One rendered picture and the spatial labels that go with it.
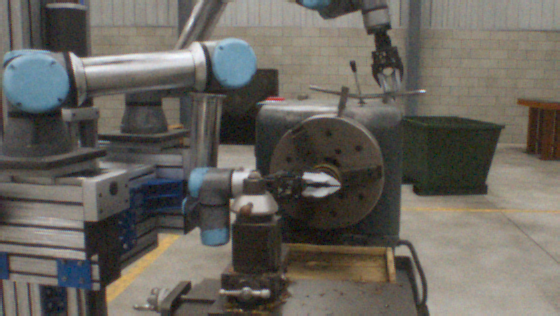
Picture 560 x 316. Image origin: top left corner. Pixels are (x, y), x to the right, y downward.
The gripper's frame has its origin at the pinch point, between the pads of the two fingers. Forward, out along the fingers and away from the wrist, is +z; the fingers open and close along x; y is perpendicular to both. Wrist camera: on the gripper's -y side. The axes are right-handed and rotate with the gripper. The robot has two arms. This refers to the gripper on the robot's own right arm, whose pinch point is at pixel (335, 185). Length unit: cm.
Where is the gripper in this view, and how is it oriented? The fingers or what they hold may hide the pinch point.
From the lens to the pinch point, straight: 129.9
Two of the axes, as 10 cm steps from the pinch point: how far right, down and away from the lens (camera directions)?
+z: 10.0, 0.3, -0.9
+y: -0.9, 1.5, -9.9
